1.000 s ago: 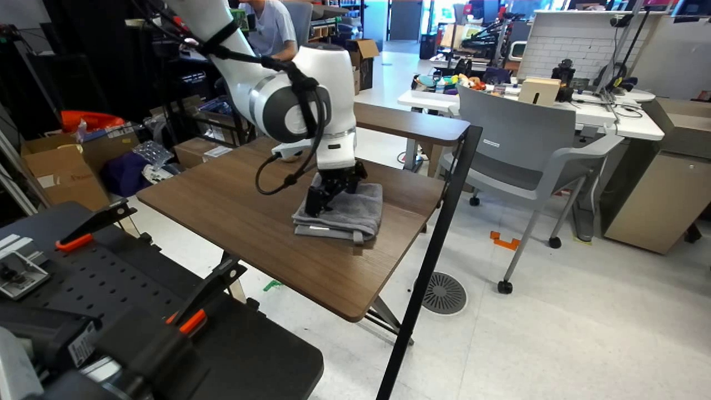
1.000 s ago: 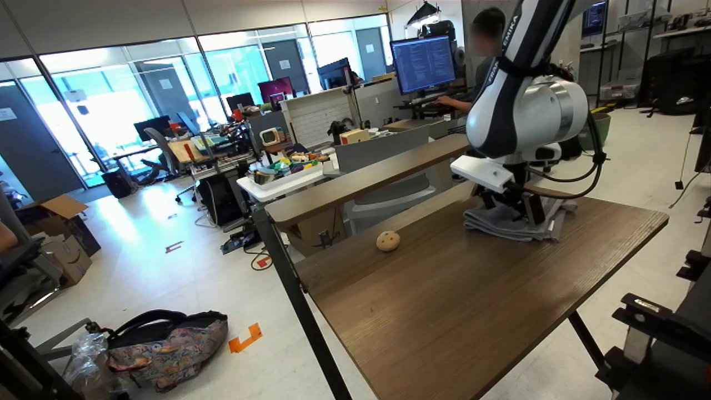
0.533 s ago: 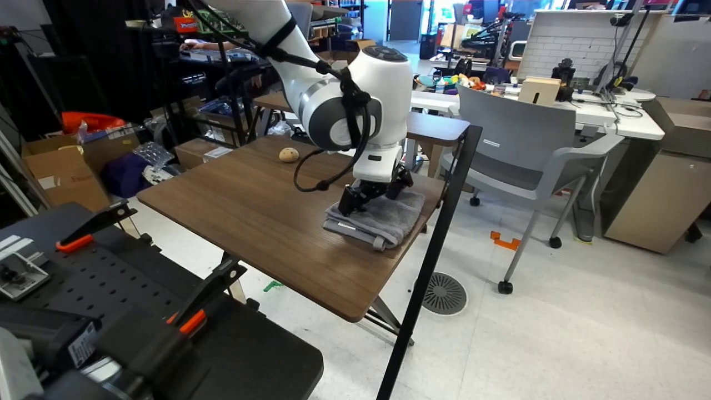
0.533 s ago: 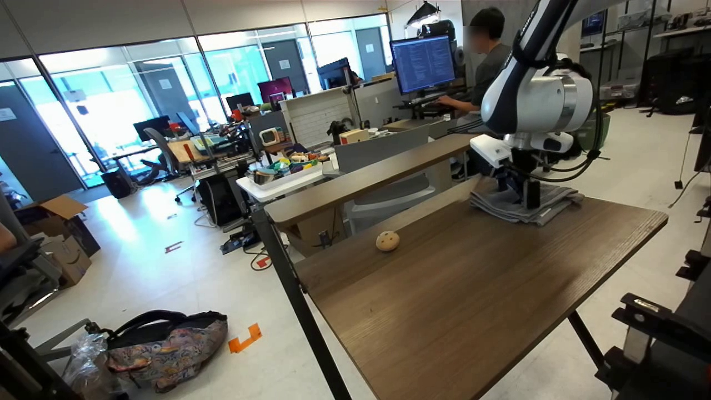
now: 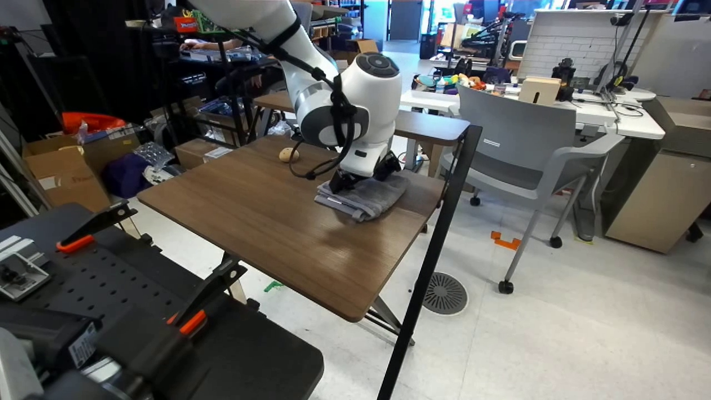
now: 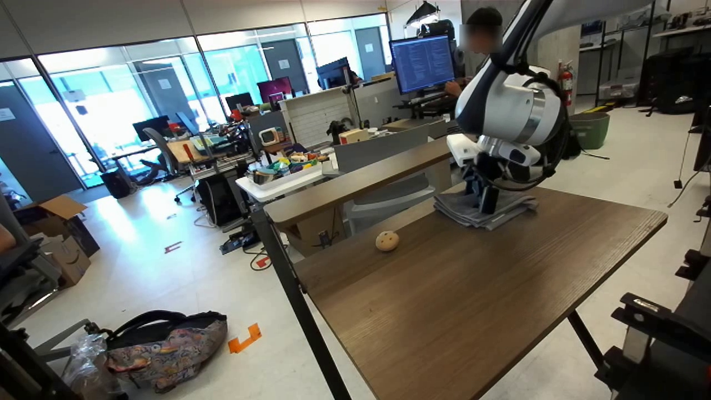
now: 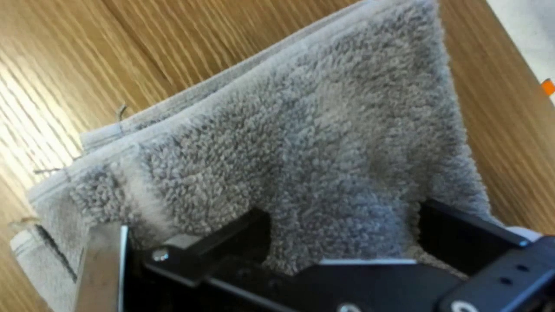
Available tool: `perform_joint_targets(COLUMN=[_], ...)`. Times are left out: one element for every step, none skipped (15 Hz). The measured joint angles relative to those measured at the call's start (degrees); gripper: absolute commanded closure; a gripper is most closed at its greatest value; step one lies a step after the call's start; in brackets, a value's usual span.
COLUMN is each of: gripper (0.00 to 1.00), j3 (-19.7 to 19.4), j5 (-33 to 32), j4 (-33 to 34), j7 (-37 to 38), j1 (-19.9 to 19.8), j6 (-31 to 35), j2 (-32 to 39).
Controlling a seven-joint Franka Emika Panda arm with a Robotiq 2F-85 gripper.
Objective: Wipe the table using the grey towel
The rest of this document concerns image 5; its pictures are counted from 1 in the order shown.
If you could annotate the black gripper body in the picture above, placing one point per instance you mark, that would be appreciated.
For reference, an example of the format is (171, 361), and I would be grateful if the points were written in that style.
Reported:
(355, 178)

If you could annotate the grey towel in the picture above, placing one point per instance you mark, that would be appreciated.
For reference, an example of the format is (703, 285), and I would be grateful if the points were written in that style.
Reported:
(374, 201)

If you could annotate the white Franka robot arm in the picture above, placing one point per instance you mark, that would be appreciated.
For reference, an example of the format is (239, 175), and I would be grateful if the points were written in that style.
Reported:
(370, 97)

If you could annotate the open cardboard box, tall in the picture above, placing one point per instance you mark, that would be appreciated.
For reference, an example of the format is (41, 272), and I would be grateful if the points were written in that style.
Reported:
(368, 46)

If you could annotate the round floor drain cover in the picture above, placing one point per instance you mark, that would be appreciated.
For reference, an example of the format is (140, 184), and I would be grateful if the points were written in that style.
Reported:
(446, 294)

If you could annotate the grey office chair on castors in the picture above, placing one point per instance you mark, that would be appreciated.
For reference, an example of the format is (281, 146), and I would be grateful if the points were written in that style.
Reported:
(511, 141)

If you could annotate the grey keypad device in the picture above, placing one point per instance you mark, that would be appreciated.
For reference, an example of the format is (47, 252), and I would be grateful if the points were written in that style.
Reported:
(155, 154)

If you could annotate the black perforated workbench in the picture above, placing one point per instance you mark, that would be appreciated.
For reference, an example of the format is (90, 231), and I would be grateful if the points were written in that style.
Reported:
(222, 357)

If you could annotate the small cardboard box on table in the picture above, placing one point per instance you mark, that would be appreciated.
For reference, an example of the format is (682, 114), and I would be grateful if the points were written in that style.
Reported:
(538, 91)

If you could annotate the dark blue bag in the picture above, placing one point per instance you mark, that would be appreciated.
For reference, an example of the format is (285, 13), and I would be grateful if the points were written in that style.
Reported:
(126, 175)

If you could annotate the red container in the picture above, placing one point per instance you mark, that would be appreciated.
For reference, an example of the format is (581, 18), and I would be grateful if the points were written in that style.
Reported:
(186, 26)

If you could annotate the white pegboard panel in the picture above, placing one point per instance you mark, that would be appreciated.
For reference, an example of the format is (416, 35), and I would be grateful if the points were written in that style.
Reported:
(570, 46)

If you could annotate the orange plastic object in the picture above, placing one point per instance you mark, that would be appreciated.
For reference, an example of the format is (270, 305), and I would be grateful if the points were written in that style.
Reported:
(90, 121)

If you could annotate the large cardboard box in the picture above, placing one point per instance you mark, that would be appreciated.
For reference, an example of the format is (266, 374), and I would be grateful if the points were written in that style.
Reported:
(63, 175)

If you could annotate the white background table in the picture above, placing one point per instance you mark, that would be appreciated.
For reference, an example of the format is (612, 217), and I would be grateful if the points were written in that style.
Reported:
(637, 125)

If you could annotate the black tripod stand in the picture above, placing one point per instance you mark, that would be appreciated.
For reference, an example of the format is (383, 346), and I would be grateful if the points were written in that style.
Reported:
(626, 53)

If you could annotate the beige cabinet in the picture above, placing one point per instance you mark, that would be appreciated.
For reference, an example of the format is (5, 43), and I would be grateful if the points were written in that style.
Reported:
(658, 193)

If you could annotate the small black white device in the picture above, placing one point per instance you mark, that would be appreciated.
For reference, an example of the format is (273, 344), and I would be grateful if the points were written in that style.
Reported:
(21, 272)

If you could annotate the light blue cloth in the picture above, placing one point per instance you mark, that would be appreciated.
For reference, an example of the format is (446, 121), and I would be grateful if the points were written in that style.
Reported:
(15, 371)

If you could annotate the orange floor bracket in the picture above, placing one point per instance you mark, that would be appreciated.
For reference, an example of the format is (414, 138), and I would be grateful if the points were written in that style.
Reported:
(504, 242)

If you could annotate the black camera device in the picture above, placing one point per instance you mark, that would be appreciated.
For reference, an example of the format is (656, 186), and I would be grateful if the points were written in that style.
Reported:
(564, 74)

